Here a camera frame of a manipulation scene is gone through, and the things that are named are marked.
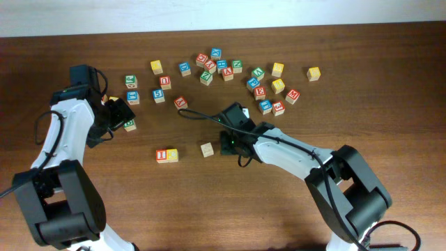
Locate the blue L block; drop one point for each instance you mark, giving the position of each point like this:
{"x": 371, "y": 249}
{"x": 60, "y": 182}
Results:
{"x": 132, "y": 97}

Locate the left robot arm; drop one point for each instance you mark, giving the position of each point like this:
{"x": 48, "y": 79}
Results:
{"x": 58, "y": 200}

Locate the green Z block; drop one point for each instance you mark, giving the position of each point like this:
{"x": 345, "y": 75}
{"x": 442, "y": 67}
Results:
{"x": 206, "y": 78}

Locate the green V block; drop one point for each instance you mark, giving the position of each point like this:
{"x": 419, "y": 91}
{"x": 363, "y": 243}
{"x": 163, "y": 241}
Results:
{"x": 258, "y": 73}

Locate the red K block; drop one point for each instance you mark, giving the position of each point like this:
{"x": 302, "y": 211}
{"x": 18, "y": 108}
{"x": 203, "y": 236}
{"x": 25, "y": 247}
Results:
{"x": 181, "y": 103}

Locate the blue P block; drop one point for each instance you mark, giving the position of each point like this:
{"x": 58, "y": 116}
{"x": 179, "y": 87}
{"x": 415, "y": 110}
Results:
{"x": 252, "y": 83}

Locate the blue H block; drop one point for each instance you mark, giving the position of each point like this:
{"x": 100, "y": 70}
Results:
{"x": 221, "y": 64}

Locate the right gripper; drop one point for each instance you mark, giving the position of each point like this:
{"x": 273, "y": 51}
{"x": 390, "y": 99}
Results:
{"x": 225, "y": 146}

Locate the red I block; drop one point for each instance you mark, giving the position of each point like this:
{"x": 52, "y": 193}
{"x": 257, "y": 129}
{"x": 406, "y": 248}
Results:
{"x": 161, "y": 156}

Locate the red 3 block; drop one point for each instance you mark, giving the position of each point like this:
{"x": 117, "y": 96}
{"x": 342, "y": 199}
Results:
{"x": 278, "y": 108}

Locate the yellow block centre right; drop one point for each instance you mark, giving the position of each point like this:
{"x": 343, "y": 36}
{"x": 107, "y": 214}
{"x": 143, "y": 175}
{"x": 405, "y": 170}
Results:
{"x": 277, "y": 86}

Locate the yellow S block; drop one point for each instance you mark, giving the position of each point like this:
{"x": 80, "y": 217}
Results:
{"x": 313, "y": 74}

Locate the red E block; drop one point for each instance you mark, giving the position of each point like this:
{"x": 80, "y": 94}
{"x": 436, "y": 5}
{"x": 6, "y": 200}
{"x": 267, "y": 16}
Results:
{"x": 259, "y": 93}

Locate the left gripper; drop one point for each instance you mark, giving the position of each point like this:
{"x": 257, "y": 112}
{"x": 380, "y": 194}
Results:
{"x": 121, "y": 111}

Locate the blue 1 block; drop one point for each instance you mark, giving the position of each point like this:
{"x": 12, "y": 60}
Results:
{"x": 265, "y": 107}

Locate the yellow block upper left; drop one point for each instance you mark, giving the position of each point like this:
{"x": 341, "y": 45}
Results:
{"x": 156, "y": 67}

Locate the red M block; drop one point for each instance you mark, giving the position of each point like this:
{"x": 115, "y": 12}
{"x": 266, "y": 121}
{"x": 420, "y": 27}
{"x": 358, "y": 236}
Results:
{"x": 292, "y": 96}

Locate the blue D block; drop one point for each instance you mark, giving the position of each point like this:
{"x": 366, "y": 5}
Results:
{"x": 184, "y": 68}

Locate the red U block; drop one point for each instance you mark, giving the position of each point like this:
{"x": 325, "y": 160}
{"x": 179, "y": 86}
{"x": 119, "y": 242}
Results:
{"x": 165, "y": 82}

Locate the blue 5 block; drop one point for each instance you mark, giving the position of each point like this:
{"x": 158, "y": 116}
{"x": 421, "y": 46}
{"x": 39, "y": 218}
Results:
{"x": 158, "y": 95}

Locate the red X block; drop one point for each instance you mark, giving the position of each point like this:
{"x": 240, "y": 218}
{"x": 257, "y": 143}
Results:
{"x": 210, "y": 66}

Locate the green R block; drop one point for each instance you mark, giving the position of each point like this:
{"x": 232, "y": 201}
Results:
{"x": 207, "y": 149}

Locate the yellow block upper right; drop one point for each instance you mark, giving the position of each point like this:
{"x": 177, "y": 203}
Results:
{"x": 277, "y": 69}

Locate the green J block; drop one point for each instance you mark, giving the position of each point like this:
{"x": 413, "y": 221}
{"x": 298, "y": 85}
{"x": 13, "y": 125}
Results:
{"x": 131, "y": 81}

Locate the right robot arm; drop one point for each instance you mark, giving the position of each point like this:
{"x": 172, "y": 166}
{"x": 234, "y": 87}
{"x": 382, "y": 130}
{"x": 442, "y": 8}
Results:
{"x": 348, "y": 194}

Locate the red G block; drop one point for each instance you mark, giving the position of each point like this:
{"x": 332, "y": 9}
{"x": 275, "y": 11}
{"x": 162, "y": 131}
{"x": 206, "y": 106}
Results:
{"x": 201, "y": 59}

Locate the green N block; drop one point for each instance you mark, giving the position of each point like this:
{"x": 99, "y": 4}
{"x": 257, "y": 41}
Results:
{"x": 237, "y": 66}

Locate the red A block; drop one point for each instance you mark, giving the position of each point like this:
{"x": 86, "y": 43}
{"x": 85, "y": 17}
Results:
{"x": 227, "y": 73}

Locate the yellow C block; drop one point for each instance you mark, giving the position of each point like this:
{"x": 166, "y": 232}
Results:
{"x": 172, "y": 155}

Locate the green 8 block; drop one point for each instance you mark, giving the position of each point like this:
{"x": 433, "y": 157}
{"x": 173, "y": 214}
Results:
{"x": 130, "y": 125}

